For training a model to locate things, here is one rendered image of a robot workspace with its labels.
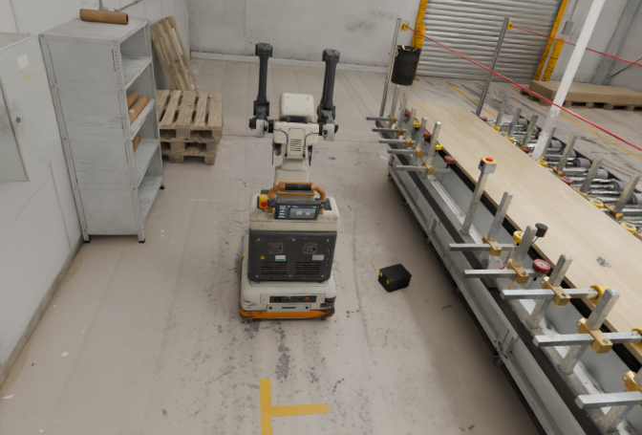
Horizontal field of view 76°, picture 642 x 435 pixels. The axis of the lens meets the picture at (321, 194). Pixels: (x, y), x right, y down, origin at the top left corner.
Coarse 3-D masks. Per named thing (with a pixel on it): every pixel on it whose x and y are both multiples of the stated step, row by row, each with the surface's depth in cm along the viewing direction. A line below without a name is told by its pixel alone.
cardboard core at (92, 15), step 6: (84, 12) 289; (90, 12) 289; (96, 12) 290; (102, 12) 291; (108, 12) 292; (114, 12) 292; (120, 12) 294; (84, 18) 290; (90, 18) 291; (96, 18) 291; (102, 18) 291; (108, 18) 292; (114, 18) 292; (120, 18) 293; (126, 18) 300; (126, 24) 297
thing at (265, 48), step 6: (258, 42) 258; (258, 48) 251; (264, 48) 254; (264, 54) 252; (264, 60) 253; (264, 66) 254; (264, 72) 256; (264, 78) 257; (264, 84) 258; (264, 90) 259; (258, 96) 261; (264, 96) 261; (258, 102) 261; (264, 102) 262
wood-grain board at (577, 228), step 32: (448, 128) 377; (480, 128) 387; (480, 160) 321; (512, 160) 328; (512, 192) 278; (544, 192) 283; (576, 192) 289; (512, 224) 247; (544, 224) 246; (576, 224) 251; (608, 224) 255; (544, 256) 220; (576, 256) 220; (608, 256) 224; (640, 256) 227; (576, 288) 198; (640, 288) 203; (608, 320) 180; (640, 320) 182; (640, 352) 166
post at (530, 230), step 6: (528, 228) 202; (534, 228) 200; (528, 234) 202; (534, 234) 202; (522, 240) 206; (528, 240) 203; (522, 246) 206; (528, 246) 205; (516, 252) 211; (522, 252) 207; (516, 258) 211; (522, 258) 209; (516, 264) 211
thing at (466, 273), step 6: (468, 270) 207; (474, 270) 207; (480, 270) 208; (486, 270) 208; (492, 270) 209; (498, 270) 209; (504, 270) 210; (510, 270) 210; (528, 270) 212; (468, 276) 205; (474, 276) 206; (480, 276) 206; (486, 276) 207; (492, 276) 208; (498, 276) 208; (504, 276) 209; (510, 276) 210; (534, 276) 212; (540, 276) 212
